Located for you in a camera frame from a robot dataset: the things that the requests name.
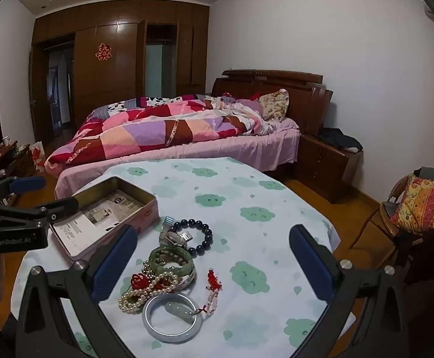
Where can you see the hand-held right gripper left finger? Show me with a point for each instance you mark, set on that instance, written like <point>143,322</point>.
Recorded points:
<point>113,263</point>

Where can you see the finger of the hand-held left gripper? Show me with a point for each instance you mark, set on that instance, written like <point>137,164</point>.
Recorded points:
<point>62,208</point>
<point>27,183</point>

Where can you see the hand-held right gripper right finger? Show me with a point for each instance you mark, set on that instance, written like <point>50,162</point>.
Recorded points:
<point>310,264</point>

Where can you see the red knot ornament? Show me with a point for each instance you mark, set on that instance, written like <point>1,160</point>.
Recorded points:
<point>138,281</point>

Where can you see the green jade bangle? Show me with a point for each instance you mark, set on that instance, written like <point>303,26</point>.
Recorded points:
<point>156,266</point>

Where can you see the rectangular tin box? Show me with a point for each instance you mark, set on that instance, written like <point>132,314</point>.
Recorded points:
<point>101,185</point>

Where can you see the white jade bangle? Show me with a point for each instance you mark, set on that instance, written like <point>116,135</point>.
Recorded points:
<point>150,324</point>

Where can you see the thin silver bangle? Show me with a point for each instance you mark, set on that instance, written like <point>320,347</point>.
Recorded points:
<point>189,281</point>

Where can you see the red tassel bead charm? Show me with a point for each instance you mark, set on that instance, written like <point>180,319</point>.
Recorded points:
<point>212,279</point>

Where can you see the low wooden cabinet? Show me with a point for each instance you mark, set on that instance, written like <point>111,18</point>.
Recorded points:
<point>19,160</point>

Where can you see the white paper booklet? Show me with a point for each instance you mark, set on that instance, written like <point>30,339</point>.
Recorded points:
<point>71,235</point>

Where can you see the white red paper bag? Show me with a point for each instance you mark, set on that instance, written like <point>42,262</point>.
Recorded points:
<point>38,156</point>

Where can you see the gold bead strand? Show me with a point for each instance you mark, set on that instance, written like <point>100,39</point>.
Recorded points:
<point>147,268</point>

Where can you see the printed paper card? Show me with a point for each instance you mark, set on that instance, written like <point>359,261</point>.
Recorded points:
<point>120,205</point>

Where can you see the silver wristwatch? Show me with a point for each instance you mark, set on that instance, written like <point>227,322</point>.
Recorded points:
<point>174,236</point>

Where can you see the pale green jade pendant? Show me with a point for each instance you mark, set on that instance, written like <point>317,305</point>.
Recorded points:
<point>174,307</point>

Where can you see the wicker chair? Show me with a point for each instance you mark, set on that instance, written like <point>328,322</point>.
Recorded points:
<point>382,212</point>

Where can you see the brown wooden nightstand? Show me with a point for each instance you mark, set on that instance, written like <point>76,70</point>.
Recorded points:
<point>325,167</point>

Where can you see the white green cloud tablecloth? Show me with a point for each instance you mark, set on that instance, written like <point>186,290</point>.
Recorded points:
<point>239,179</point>

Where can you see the patchwork quilt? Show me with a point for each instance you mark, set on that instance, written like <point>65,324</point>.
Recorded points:
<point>146,130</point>

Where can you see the dark brown garment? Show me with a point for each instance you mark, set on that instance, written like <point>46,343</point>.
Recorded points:
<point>433,253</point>

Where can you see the colourful patterned cushion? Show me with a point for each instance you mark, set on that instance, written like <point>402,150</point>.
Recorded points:
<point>422,205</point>

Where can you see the dark folded clothes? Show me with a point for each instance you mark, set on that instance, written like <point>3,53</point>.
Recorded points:
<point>340,140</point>

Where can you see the bed with pink sheet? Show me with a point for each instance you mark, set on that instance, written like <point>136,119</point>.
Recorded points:
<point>209,153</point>

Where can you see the red paper decoration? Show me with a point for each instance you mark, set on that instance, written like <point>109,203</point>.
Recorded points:
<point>103,52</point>

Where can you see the grey garment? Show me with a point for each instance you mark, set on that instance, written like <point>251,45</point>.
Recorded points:
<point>433,174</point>

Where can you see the brown wooden wardrobe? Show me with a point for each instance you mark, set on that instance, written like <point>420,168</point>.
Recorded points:
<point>127,63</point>

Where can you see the floral pillow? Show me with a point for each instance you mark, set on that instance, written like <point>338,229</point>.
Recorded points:
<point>274,104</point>

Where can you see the brown wooden headboard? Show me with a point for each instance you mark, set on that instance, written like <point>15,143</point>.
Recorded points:
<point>306,97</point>

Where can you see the white air conditioner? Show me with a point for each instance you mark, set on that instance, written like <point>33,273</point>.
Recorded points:
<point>432,13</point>

